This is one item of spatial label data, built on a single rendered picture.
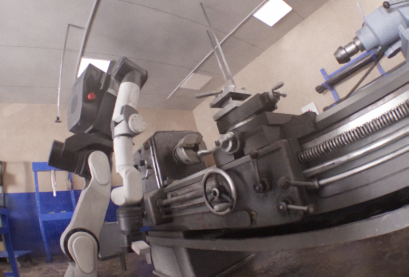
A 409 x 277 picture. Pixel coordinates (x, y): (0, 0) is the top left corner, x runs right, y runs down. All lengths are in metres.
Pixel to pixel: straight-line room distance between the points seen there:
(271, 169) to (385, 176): 0.43
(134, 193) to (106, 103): 0.43
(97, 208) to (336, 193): 0.92
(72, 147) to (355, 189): 1.09
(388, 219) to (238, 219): 0.58
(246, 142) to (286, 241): 0.41
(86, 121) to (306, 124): 0.88
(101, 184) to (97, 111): 0.31
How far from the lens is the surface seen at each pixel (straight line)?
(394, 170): 0.82
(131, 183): 0.72
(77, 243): 0.82
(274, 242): 0.85
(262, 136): 0.78
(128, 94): 0.86
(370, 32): 1.07
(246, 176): 0.85
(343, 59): 1.08
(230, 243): 1.02
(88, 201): 0.88
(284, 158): 0.74
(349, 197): 0.87
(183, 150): 1.66
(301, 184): 0.70
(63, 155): 0.90
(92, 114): 0.94
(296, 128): 0.86
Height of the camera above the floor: 0.69
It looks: 19 degrees up
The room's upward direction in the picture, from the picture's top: 16 degrees counter-clockwise
